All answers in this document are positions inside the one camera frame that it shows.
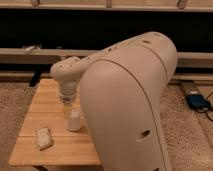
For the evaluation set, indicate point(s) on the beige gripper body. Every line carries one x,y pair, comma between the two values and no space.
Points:
67,109

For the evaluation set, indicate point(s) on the white ceramic cup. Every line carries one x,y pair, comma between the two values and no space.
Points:
74,121

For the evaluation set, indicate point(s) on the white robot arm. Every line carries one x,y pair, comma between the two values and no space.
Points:
119,89

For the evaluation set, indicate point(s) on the wooden table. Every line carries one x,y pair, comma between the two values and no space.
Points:
68,149

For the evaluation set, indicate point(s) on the black power adapter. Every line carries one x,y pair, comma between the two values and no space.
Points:
197,101

